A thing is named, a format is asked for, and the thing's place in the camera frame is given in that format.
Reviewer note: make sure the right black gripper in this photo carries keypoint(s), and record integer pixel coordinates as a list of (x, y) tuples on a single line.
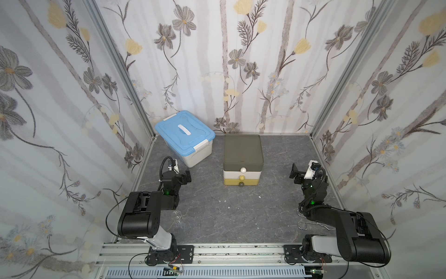
[(299, 174)]

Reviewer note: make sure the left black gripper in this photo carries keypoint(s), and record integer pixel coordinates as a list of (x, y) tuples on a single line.
[(183, 178)]

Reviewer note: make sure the green three-drawer cabinet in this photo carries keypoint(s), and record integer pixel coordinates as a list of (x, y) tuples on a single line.
[(243, 159)]

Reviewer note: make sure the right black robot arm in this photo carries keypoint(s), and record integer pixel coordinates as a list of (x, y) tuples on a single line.
[(357, 238)]

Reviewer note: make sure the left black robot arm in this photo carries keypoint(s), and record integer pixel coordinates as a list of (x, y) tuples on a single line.
[(141, 215)]

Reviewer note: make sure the blue lid storage box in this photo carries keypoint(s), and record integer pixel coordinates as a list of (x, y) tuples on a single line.
[(188, 137)]

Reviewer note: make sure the metal wire hook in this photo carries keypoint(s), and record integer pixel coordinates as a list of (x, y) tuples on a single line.
[(304, 224)]

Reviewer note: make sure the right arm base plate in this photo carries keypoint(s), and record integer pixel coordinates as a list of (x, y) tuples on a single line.
[(297, 254)]

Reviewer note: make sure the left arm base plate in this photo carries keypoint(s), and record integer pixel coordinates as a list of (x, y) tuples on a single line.
[(182, 254)]

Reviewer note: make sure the white cable duct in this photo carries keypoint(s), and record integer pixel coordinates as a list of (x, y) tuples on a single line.
[(209, 272)]

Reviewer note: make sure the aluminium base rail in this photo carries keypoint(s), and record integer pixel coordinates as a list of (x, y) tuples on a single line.
[(133, 255)]

